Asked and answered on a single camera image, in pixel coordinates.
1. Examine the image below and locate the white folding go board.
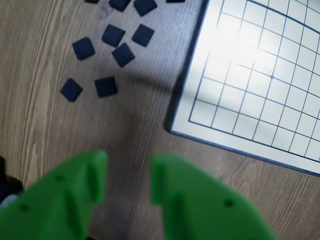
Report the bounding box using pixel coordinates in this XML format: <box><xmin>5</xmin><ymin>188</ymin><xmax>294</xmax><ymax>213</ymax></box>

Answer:
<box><xmin>163</xmin><ymin>0</ymin><xmax>320</xmax><ymax>177</ymax></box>

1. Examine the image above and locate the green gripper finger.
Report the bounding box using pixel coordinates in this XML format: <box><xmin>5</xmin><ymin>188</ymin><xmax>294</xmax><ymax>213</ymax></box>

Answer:
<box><xmin>0</xmin><ymin>149</ymin><xmax>109</xmax><ymax>240</ymax></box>
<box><xmin>149</xmin><ymin>152</ymin><xmax>278</xmax><ymax>240</ymax></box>

